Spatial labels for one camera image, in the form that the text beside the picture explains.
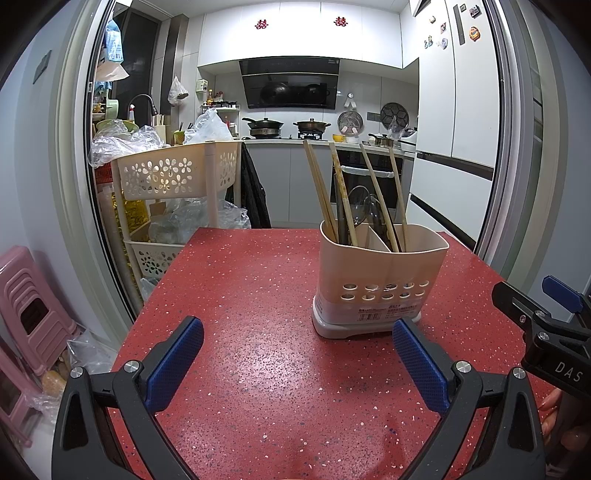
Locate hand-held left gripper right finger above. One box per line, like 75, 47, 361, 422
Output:
392, 317, 546, 480

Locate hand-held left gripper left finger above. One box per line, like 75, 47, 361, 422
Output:
52, 315, 205, 480

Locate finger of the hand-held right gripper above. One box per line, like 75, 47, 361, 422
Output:
492, 281, 548, 337
542, 275, 591, 328

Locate beige utensil holder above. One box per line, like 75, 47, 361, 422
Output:
311, 220, 450, 339

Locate patterned wooden chopstick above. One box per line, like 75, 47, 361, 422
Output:
329, 142, 358, 246

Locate person's right hand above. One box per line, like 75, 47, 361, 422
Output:
539, 389, 591, 450

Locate clear bag with food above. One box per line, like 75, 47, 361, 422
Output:
25, 328, 118, 416

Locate clear bags in rack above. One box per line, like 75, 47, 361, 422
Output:
150, 196, 252, 245

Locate yellow cooking oil bottle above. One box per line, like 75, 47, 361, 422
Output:
124, 199, 151, 241

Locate dark hanging jacket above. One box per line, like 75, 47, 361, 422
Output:
240, 144, 271, 229

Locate beige flower-pattern storage rack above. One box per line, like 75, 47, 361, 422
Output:
113, 141, 243, 296

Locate white refrigerator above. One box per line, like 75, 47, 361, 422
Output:
409, 0, 497, 252

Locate black built-in oven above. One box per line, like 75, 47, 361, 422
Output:
332, 148, 406, 210

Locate round dark divided pan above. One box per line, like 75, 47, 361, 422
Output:
380, 102, 410, 127

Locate crumpled clear plastic bag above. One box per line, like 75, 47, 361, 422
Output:
89, 119, 169, 168

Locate white plastic bag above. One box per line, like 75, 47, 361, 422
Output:
184, 108, 235, 145

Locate round steel steamer rack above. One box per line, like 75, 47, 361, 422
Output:
337, 111, 363, 134

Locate black wok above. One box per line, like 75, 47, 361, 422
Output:
241, 117, 284, 138

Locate dark cooking pot with lid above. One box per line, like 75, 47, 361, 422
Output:
293, 119, 332, 139

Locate black kitchen faucet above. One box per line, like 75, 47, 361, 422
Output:
128, 95, 160, 127

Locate hanging plastic bag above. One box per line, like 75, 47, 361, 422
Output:
167, 76, 189, 108

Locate group of fridge magnets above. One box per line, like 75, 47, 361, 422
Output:
424, 4, 482, 51

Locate black range hood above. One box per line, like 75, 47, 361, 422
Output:
239, 58, 341, 110

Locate blue white hanging bag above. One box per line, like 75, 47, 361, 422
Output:
102, 18, 125, 63

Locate grey sliding door frame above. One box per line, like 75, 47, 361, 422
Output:
55, 0, 548, 324

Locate grey wall switch panel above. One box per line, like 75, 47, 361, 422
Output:
33, 50, 52, 84

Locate white wall cabinets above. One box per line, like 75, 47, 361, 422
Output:
198, 0, 419, 70

